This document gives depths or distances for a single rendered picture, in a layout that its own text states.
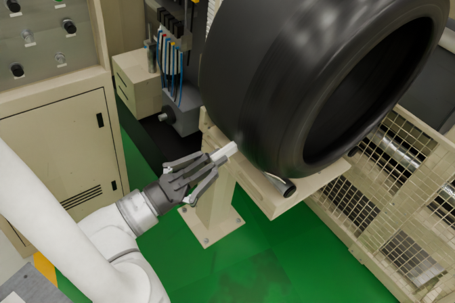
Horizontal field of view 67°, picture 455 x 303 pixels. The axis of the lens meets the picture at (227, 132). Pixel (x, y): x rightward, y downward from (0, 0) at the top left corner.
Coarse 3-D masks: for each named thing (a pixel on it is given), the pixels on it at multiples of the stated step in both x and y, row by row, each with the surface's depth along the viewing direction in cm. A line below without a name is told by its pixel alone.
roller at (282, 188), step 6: (264, 174) 99; (270, 180) 97; (282, 180) 95; (288, 180) 96; (276, 186) 96; (282, 186) 94; (288, 186) 94; (294, 186) 94; (282, 192) 94; (288, 192) 94; (294, 192) 96
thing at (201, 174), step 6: (204, 168) 79; (210, 168) 79; (198, 174) 78; (204, 174) 79; (186, 180) 77; (192, 180) 77; (198, 180) 79; (174, 186) 76; (180, 186) 76; (192, 186) 79
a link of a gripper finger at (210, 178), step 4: (212, 172) 78; (216, 172) 78; (208, 176) 78; (212, 176) 77; (204, 180) 77; (208, 180) 77; (212, 180) 78; (200, 184) 77; (204, 184) 76; (208, 184) 77; (196, 188) 76; (200, 188) 76; (204, 188) 77; (208, 188) 78; (192, 192) 76; (196, 192) 76; (200, 192) 76; (192, 196) 75; (196, 196) 76; (200, 196) 77; (188, 200) 75; (192, 200) 74
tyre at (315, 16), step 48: (240, 0) 67; (288, 0) 62; (336, 0) 58; (384, 0) 58; (432, 0) 66; (240, 48) 67; (288, 48) 60; (336, 48) 58; (384, 48) 102; (432, 48) 84; (240, 96) 69; (288, 96) 62; (336, 96) 113; (384, 96) 103; (240, 144) 78; (288, 144) 70; (336, 144) 105
